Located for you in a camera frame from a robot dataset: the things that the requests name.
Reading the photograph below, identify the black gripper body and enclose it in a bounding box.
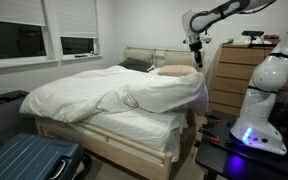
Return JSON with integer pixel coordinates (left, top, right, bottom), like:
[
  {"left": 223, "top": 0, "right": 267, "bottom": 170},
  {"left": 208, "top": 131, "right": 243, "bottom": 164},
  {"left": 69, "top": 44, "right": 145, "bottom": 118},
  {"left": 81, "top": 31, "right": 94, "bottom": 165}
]
[{"left": 189, "top": 41, "right": 204, "bottom": 61}]

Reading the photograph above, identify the white quilted duvet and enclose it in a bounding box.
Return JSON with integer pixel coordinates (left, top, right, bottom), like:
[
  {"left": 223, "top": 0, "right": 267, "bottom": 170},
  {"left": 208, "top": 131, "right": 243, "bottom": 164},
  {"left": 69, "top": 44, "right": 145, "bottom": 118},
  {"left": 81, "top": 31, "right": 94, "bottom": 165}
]
[{"left": 19, "top": 65, "right": 210, "bottom": 124}]

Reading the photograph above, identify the pink pillow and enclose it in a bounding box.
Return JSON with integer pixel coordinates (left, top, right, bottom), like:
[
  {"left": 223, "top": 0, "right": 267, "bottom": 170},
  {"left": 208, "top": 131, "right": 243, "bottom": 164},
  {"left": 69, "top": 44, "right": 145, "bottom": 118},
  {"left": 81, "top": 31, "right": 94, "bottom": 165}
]
[{"left": 156, "top": 64, "right": 199, "bottom": 78}]

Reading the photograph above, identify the light wooden dresser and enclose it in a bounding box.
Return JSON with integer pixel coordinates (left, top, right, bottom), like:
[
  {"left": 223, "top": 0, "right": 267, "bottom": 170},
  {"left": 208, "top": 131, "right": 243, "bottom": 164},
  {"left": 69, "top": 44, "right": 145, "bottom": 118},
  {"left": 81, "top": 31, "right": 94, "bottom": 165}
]
[{"left": 206, "top": 43, "right": 284, "bottom": 117}]

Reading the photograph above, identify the orange black clamp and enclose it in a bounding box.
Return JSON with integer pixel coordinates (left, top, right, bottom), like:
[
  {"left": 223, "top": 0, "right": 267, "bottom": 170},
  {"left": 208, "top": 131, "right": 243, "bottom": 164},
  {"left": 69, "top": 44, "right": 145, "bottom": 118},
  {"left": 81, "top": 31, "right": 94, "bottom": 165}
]
[
  {"left": 198, "top": 127, "right": 221, "bottom": 144},
  {"left": 205, "top": 114, "right": 224, "bottom": 125}
]

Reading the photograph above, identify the dark grey pillow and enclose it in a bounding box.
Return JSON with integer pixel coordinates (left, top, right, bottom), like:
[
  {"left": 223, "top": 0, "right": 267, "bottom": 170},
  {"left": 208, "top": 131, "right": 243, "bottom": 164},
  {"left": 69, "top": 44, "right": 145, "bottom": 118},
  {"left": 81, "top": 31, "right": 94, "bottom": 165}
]
[{"left": 118, "top": 57, "right": 156, "bottom": 73}]

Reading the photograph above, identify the brown box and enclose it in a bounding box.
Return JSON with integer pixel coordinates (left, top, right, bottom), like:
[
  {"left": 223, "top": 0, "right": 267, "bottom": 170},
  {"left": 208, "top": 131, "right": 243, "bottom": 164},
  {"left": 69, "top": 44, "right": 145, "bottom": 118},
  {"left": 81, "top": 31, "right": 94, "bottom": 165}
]
[{"left": 263, "top": 34, "right": 282, "bottom": 45}]

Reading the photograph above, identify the mattress with white sheet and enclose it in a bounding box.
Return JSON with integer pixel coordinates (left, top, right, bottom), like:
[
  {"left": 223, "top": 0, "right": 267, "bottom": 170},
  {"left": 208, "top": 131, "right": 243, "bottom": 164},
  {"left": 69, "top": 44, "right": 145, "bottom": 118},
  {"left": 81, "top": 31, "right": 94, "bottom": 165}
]
[{"left": 68, "top": 108, "right": 189, "bottom": 163}]

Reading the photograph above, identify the black robot table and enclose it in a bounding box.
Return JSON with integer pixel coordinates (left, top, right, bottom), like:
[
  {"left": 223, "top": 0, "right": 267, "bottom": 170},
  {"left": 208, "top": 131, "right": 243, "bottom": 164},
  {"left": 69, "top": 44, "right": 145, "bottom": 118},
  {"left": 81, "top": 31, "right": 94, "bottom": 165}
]
[{"left": 194, "top": 109, "right": 288, "bottom": 180}]

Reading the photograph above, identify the narrow dark window pane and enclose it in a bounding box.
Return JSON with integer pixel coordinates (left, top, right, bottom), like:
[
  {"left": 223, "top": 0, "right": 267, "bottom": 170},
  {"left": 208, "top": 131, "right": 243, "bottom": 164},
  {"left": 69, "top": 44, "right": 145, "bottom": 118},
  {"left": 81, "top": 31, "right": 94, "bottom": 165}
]
[{"left": 60, "top": 36, "right": 96, "bottom": 56}]

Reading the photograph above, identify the narrow white window blind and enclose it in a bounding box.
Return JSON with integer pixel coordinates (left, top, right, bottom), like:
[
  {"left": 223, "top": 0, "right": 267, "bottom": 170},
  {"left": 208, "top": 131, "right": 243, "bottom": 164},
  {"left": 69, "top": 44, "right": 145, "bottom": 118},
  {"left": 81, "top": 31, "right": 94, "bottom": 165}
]
[{"left": 55, "top": 0, "right": 99, "bottom": 39}]

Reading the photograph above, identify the wide dark window pane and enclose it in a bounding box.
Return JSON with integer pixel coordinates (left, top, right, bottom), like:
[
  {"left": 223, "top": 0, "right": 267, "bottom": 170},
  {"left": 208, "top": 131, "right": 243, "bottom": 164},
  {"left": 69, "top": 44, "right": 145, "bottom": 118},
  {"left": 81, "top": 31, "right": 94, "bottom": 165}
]
[{"left": 0, "top": 19, "right": 48, "bottom": 61}]

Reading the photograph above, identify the wide white window blind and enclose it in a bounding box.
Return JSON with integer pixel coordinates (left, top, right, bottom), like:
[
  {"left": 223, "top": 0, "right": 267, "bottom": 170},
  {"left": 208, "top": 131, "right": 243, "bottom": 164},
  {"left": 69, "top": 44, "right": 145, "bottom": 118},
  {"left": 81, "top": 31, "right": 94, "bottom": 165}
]
[{"left": 0, "top": 0, "right": 48, "bottom": 28}]

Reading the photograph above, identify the blue hard-shell suitcase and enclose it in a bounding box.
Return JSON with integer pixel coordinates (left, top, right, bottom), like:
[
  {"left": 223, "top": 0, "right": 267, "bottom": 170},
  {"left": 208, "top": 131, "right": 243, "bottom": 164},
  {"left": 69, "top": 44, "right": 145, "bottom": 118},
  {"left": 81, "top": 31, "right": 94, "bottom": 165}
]
[{"left": 0, "top": 133, "right": 85, "bottom": 180}]

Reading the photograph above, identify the dark grey sofa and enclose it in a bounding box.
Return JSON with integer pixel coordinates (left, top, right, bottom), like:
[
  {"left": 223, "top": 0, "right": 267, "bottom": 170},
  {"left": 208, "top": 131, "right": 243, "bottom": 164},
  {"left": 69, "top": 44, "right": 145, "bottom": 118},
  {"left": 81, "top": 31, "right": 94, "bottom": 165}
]
[{"left": 0, "top": 89, "right": 39, "bottom": 148}]

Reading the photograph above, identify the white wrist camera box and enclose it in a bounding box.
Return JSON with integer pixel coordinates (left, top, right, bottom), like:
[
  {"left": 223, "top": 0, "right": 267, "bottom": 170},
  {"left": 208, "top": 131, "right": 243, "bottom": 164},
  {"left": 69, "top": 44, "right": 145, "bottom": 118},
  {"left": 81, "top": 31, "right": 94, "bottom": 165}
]
[{"left": 201, "top": 33, "right": 214, "bottom": 45}]

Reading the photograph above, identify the black stereo camera on stand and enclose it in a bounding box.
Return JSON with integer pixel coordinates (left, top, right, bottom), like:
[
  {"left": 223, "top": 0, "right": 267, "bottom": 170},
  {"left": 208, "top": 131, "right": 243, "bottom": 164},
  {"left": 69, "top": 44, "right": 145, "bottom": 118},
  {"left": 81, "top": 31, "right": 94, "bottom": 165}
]
[{"left": 241, "top": 30, "right": 266, "bottom": 46}]

